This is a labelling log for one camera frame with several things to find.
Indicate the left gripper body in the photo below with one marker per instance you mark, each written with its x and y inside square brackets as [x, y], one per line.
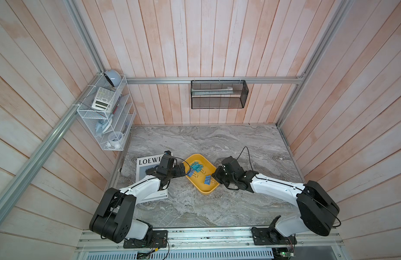
[175, 171]

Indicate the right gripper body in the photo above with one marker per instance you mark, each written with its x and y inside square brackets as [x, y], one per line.
[221, 176]

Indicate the yellow plastic storage box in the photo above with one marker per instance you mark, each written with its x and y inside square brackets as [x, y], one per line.
[208, 170]

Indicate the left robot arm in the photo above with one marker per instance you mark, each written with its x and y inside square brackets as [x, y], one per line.
[113, 218]

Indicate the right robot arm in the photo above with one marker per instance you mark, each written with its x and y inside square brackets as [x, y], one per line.
[317, 212]

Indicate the ruler in mesh basket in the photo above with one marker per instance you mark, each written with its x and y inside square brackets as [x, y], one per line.
[207, 92]

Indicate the white calculator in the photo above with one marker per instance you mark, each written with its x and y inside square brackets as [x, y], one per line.
[103, 100]

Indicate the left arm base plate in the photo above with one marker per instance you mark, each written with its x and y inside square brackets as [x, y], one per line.
[153, 239]

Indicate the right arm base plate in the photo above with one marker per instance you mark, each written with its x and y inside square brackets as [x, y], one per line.
[270, 236]

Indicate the white wire wall shelf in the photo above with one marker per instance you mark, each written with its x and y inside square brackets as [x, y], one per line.
[100, 123]

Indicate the black mesh wall basket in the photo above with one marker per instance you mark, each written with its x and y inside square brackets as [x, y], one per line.
[234, 101]

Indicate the aluminium front rail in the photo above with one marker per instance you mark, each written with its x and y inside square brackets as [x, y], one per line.
[196, 238]

